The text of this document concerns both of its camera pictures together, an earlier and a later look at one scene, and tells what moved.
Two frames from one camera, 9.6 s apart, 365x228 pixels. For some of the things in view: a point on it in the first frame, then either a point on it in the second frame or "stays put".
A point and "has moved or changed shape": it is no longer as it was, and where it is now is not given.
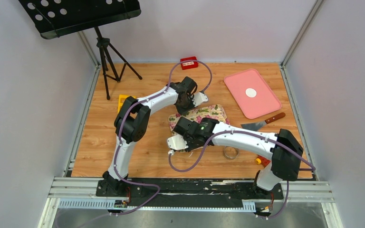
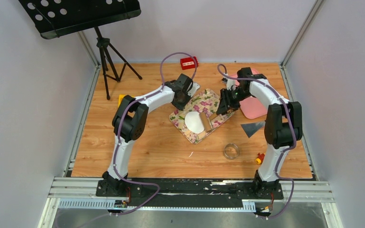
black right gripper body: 191,145 to 232,98
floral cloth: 216,112 has moved or changed shape
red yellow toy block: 263,161 stays put
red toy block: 187,65 stays put
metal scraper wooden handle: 256,126 stays put
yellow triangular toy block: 121,99 stays put
